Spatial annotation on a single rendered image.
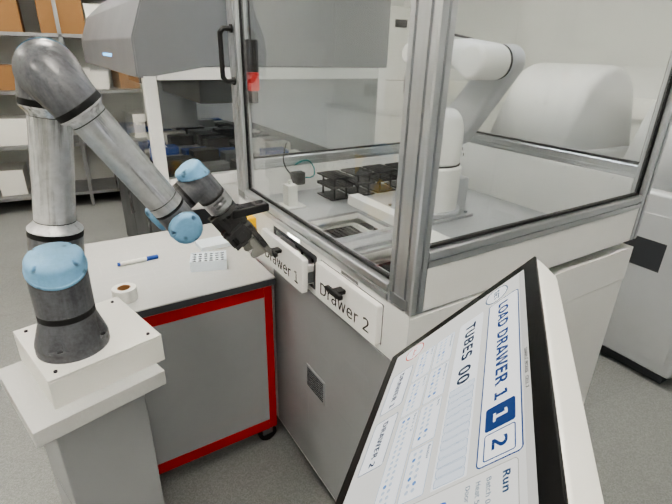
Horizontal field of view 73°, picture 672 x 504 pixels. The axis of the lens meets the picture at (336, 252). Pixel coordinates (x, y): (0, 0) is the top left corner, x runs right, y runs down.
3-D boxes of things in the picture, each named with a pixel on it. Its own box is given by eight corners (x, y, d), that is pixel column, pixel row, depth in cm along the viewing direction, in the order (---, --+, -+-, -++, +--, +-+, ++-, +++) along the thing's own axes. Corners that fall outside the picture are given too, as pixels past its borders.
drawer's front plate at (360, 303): (374, 346, 110) (377, 307, 106) (315, 295, 132) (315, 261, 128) (380, 344, 111) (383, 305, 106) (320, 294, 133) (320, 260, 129)
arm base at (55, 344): (54, 373, 96) (44, 334, 91) (23, 345, 104) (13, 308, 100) (122, 341, 107) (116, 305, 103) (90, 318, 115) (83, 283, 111)
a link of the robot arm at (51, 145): (28, 296, 102) (7, 31, 83) (29, 269, 114) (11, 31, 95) (89, 291, 108) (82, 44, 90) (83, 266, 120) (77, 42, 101)
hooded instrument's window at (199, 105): (155, 191, 194) (139, 77, 176) (100, 130, 332) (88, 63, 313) (371, 164, 251) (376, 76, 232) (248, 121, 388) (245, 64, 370)
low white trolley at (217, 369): (129, 510, 157) (85, 323, 127) (104, 401, 205) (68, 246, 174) (281, 442, 186) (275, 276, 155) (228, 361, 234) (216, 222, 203)
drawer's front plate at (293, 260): (302, 294, 133) (302, 260, 128) (262, 258, 155) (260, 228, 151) (307, 292, 134) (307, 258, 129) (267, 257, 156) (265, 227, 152)
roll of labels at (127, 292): (108, 299, 139) (106, 288, 137) (130, 291, 144) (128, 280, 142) (121, 307, 135) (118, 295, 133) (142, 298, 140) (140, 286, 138)
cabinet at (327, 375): (382, 590, 136) (405, 374, 104) (250, 388, 215) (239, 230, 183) (571, 456, 183) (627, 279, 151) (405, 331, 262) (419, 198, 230)
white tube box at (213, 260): (190, 272, 157) (189, 262, 155) (191, 262, 164) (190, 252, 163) (227, 269, 160) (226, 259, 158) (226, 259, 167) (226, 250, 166)
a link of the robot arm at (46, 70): (51, 25, 78) (218, 227, 107) (49, 26, 86) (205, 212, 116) (-9, 63, 75) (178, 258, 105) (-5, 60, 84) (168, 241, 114)
